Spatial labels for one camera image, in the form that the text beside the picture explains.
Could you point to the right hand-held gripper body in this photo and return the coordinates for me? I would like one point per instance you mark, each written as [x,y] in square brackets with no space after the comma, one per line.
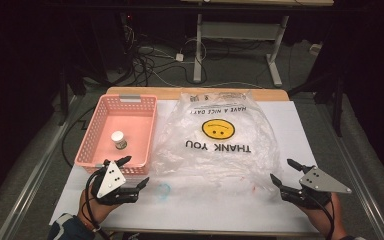
[320,182]

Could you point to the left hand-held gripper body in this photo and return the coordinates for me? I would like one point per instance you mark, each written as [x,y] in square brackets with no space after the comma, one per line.
[111,178]

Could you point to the small white-capped bottle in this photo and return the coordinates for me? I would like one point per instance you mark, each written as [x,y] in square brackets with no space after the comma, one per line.
[117,136]

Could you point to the pink perforated plastic basket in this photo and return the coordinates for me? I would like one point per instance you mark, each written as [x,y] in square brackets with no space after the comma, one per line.
[134,122]

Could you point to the clear smiley-face plastic bag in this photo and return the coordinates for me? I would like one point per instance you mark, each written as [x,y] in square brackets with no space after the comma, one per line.
[220,160]

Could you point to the person's left hand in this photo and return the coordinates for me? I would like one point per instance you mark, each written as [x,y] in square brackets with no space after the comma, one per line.
[91,210]

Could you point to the person's right hand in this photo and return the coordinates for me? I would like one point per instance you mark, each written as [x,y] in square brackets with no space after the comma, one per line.
[328,220]

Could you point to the white paper table sheet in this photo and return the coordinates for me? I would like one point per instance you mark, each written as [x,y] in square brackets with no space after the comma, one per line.
[213,213]

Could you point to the black stand leg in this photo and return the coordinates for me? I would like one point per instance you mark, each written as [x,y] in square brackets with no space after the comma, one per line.
[63,100]
[337,106]

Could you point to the white power adapter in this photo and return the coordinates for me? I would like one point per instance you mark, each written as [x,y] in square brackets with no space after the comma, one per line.
[179,57]

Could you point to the metal floor rail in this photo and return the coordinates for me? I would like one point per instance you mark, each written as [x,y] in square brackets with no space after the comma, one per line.
[363,186]
[30,176]

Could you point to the white metal table frame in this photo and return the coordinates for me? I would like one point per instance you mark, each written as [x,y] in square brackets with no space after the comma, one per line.
[198,50]

